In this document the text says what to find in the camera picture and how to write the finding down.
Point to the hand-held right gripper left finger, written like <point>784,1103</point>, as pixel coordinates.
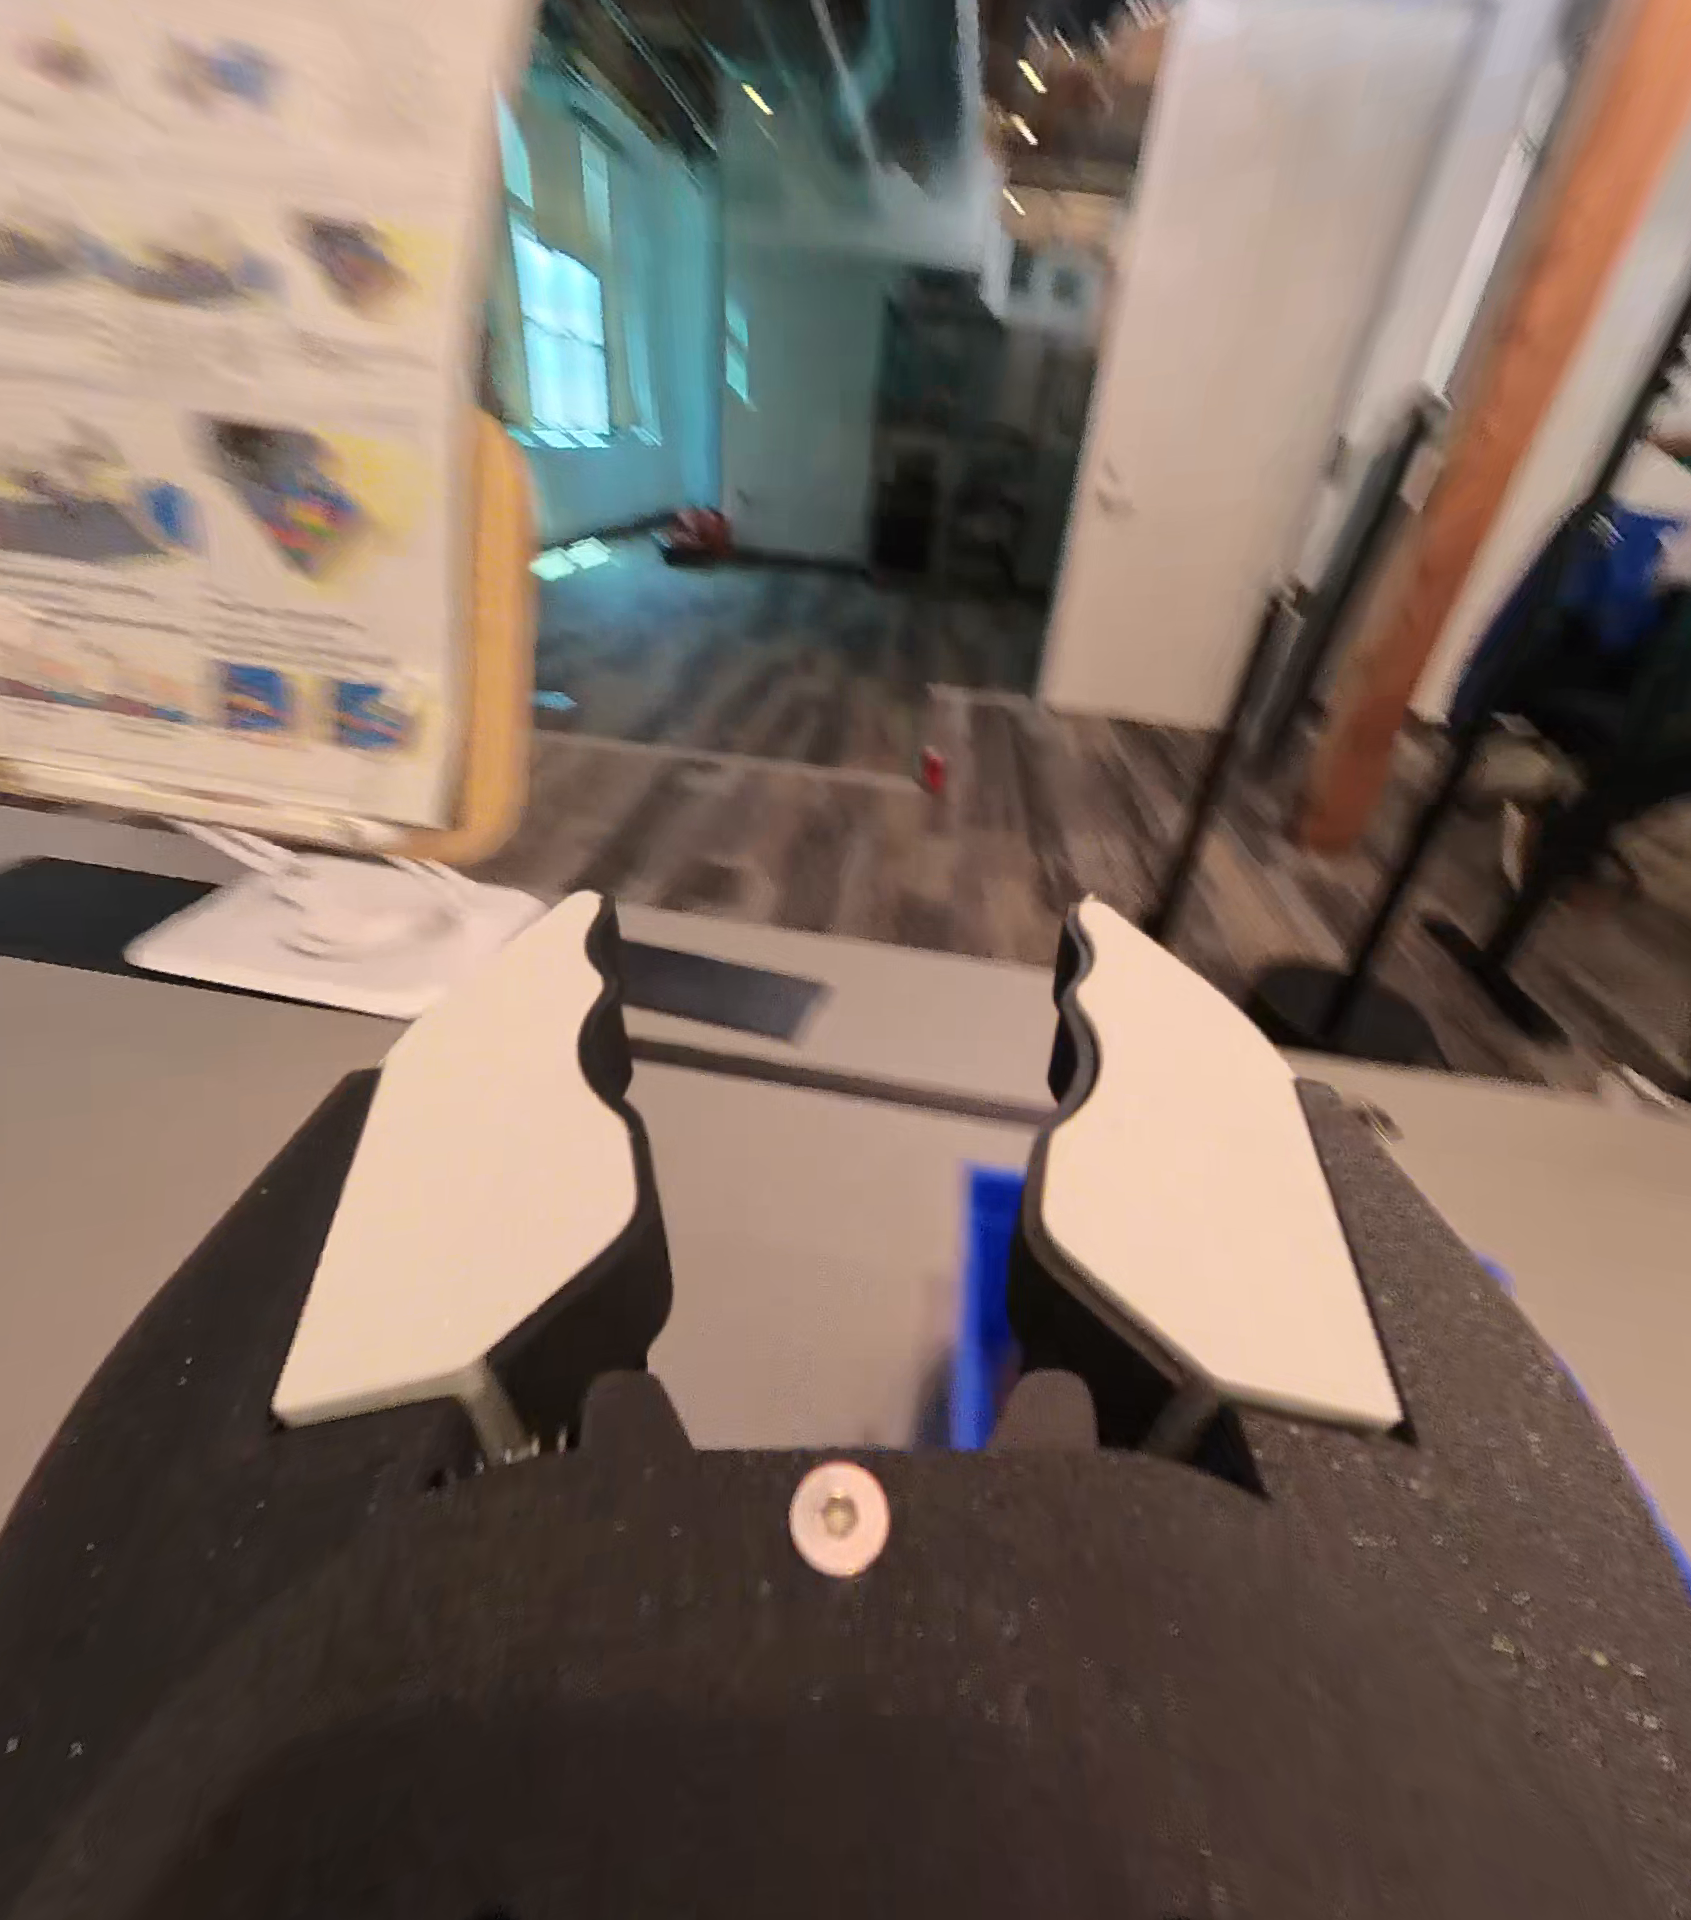
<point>485,1173</point>

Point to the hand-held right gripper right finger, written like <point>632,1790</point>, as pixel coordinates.
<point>1208,1201</point>

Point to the blue plastic bin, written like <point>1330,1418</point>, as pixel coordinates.
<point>987,1291</point>

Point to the wooden clipboard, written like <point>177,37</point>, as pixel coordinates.
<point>500,598</point>

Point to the instruction sheet stand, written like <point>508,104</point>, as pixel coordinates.
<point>184,373</point>

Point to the wooden post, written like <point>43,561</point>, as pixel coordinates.
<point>1504,407</point>

